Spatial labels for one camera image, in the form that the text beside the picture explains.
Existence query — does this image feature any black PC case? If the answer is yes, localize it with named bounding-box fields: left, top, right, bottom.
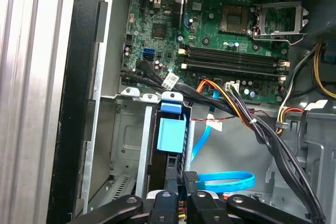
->
left=47, top=0, right=336, bottom=224

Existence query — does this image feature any multicolour power wire bundle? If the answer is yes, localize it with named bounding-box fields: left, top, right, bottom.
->
left=275, top=50, right=307, bottom=136

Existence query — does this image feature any thin metal locking lever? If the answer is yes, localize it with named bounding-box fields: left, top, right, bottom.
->
left=251, top=26, right=308, bottom=45

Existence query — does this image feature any orange wire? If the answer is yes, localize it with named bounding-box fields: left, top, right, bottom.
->
left=195, top=79, right=245, bottom=120

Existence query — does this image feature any CPU socket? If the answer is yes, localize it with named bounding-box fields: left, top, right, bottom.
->
left=218, top=5, right=249, bottom=34

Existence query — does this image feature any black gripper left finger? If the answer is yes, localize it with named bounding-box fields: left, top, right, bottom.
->
left=86, top=154, right=178, bottom=224

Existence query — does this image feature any grey metal disk bay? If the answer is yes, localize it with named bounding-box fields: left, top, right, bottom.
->
left=81, top=86, right=195, bottom=224

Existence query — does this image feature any hard disk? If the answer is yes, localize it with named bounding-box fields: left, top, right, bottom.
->
left=151, top=91, right=190, bottom=190

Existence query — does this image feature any metal socket cover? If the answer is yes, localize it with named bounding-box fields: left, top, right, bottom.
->
left=252, top=0, right=310, bottom=36

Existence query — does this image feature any black cable bundle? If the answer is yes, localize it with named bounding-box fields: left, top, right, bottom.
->
left=120, top=60, right=328, bottom=224

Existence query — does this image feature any green motherboard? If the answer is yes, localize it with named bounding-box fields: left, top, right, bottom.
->
left=120, top=0, right=310, bottom=104

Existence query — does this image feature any blue SATA wire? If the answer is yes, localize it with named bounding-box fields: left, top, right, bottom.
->
left=191, top=89, right=257, bottom=191

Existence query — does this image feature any yellow wire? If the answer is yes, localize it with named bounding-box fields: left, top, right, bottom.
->
left=313, top=42, right=331, bottom=96

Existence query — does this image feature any black RAM slot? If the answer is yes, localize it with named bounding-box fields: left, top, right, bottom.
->
left=177, top=46, right=291, bottom=69
left=181, top=61, right=287, bottom=82

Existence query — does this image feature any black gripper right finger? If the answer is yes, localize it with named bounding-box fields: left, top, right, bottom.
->
left=183, top=170, right=312, bottom=224

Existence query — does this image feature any grey metal drive cage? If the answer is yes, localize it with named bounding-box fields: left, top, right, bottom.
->
left=299, top=99, right=336, bottom=224

